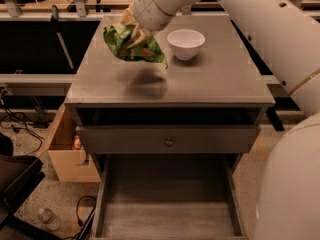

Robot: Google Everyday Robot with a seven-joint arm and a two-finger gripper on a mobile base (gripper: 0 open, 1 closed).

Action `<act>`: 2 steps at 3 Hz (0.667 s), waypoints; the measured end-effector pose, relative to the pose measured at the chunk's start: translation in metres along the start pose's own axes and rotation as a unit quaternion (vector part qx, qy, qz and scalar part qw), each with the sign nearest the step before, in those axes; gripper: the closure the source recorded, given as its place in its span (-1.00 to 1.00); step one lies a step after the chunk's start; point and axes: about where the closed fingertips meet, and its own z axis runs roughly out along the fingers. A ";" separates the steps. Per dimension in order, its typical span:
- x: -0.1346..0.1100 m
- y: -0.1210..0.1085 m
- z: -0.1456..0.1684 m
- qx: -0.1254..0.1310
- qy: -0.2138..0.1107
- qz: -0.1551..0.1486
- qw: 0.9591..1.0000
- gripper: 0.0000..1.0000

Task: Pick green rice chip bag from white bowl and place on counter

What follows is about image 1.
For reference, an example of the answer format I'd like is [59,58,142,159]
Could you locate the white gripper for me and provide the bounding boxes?
[120,0,198,48]

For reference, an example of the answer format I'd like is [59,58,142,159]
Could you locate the green rice chip bag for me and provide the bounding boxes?
[103,23,168,68]

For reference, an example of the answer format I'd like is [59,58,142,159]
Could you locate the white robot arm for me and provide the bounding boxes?
[122,0,320,240]

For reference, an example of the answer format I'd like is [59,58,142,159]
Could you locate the white ceramic bowl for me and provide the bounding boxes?
[167,29,205,60]

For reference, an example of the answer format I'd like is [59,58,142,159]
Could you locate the round metal drawer knob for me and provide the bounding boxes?
[164,138,174,147]

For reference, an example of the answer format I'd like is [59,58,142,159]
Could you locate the grey metal drawer cabinet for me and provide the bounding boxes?
[64,14,276,240]

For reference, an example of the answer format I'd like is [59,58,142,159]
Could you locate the grey upper drawer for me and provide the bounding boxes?
[76,126,260,154]

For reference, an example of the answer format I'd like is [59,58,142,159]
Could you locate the light wooden box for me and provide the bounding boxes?
[46,105,100,183]

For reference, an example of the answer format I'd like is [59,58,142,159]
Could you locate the grey open lower drawer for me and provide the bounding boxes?
[90,155,249,240]

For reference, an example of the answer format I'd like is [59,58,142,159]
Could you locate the black office chair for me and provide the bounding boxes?
[0,134,61,240]

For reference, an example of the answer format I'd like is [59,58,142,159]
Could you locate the clear plastic bottle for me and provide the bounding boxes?
[37,208,60,232]

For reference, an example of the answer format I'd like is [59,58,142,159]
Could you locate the green handled tool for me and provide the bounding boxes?
[51,5,74,70]

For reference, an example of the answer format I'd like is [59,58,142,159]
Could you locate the black cables on floor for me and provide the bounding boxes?
[0,87,45,156]

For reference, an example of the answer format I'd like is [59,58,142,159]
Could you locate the black floor cable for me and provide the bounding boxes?
[63,195,98,240]

